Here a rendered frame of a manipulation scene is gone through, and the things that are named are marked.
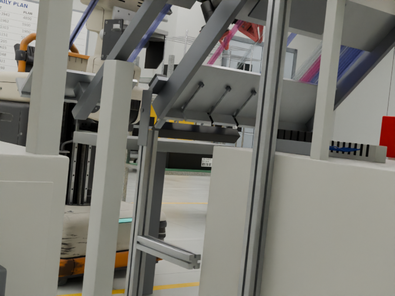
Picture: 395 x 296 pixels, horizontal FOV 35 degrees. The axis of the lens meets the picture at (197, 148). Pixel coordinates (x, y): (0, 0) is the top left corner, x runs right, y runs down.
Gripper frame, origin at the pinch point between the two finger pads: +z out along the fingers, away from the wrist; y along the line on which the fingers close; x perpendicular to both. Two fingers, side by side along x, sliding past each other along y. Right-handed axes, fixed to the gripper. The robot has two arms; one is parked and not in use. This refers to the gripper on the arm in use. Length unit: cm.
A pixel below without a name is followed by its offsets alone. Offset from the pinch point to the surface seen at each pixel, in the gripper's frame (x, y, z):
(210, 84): 18.4, -7.1, 3.8
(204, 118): 30.2, -2.5, 7.7
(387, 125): 17, 79, 11
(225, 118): 30.1, 7.1, 6.5
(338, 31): -33.0, -18.8, 32.2
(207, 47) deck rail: 2.2, -21.0, 6.4
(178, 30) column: 405, 424, -491
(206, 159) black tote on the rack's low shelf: 189, 157, -95
